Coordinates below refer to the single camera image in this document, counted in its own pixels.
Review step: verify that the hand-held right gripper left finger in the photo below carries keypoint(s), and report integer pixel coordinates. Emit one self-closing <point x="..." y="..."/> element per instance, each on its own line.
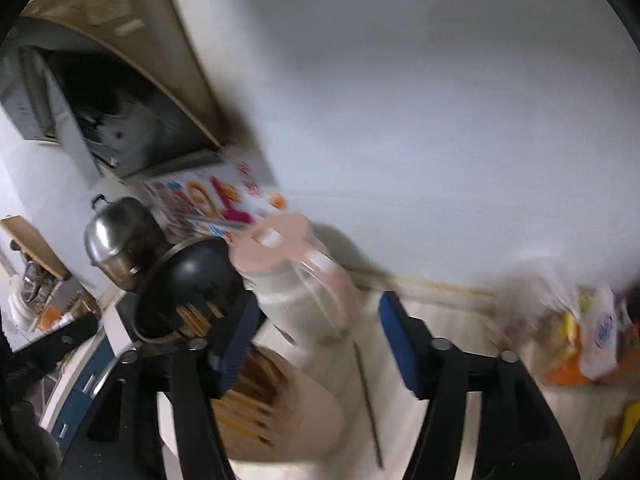
<point x="237" y="345"/>

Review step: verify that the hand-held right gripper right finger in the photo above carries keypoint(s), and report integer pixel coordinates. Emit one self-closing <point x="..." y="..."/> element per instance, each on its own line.
<point x="400" y="345"/>

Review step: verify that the black wok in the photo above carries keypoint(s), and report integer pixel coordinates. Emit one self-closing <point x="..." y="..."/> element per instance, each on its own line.
<point x="200" y="270"/>

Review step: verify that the wooden board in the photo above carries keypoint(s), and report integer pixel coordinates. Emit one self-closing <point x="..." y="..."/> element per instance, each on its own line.
<point x="35" y="245"/>

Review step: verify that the pink electric kettle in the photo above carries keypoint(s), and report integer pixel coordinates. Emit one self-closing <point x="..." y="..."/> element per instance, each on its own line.
<point x="292" y="300"/>

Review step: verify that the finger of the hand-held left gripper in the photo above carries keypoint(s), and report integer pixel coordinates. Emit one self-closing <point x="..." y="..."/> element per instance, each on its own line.
<point x="60" y="342"/>

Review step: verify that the dark brown chopstick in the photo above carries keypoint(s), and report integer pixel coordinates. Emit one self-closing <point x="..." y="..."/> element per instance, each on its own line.
<point x="369" y="405"/>

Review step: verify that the beige utensil holder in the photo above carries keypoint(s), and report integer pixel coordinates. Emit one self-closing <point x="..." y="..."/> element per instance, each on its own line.
<point x="310" y="410"/>

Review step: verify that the clear plastic bag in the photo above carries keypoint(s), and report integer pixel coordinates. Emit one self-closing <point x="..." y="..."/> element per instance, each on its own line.
<point x="540" y="300"/>

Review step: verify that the white blue printed pouch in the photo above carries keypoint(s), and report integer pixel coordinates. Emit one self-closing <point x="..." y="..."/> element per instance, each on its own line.
<point x="600" y="332"/>

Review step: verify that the blue white cabinet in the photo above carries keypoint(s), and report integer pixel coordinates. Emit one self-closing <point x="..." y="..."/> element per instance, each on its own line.
<point x="80" y="380"/>

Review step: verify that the orange snack packet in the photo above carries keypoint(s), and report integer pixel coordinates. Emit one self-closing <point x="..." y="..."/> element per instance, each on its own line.
<point x="565" y="370"/>

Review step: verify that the steel pot with lid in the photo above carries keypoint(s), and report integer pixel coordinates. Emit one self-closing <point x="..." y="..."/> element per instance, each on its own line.
<point x="120" y="240"/>

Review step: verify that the colourful printed poster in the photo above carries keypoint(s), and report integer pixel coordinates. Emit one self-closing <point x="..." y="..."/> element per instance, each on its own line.
<point x="200" y="200"/>

